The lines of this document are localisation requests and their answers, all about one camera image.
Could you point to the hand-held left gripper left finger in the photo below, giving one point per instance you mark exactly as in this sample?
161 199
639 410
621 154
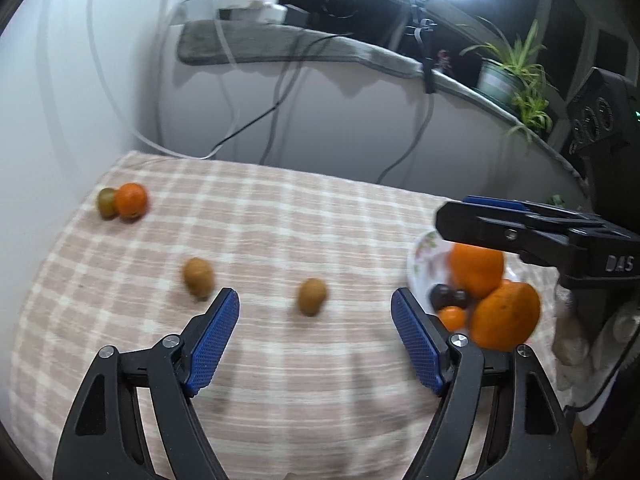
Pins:
212 340

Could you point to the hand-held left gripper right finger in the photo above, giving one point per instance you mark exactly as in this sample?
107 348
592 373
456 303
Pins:
417 340

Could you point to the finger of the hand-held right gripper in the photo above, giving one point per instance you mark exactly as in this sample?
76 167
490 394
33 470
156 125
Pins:
500 232
495 202

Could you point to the small tangerine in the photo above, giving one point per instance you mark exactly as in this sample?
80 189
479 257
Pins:
131 201
452 319

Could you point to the large smooth orange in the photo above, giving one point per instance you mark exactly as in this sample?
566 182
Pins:
477 270

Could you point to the dark plum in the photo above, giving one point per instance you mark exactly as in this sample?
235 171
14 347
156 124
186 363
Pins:
461 300
441 296

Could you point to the floral white plate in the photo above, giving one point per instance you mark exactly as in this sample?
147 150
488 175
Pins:
422 265

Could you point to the large bumpy orange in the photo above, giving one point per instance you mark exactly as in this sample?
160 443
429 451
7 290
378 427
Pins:
505 317

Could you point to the brown kiwi fruit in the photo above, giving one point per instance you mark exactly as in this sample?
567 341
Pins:
312 297
198 278

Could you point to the person's right hand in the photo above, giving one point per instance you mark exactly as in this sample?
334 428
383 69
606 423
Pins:
570 345

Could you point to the green spider plant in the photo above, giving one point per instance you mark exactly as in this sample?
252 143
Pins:
530 105

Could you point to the pale green flower pot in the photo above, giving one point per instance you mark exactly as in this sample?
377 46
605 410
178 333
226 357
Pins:
497 82

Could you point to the small dark potted plant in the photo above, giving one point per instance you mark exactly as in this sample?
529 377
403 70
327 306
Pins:
443 60

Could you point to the checked beige tablecloth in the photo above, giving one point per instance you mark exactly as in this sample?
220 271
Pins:
300 210

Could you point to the small green kiwi fruit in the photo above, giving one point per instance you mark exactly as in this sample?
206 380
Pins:
106 203

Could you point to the black tripod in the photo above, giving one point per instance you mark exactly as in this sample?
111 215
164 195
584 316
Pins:
420 20

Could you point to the white framed window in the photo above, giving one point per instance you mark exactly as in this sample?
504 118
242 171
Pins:
592 30

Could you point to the black power adapter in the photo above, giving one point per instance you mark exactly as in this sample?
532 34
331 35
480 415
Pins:
297 15

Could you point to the white refrigerator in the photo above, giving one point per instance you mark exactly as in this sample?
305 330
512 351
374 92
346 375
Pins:
50 110

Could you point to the white charger plug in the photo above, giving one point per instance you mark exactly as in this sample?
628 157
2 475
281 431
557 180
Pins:
265 14

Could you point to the black inline switch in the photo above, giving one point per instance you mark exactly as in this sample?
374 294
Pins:
428 76

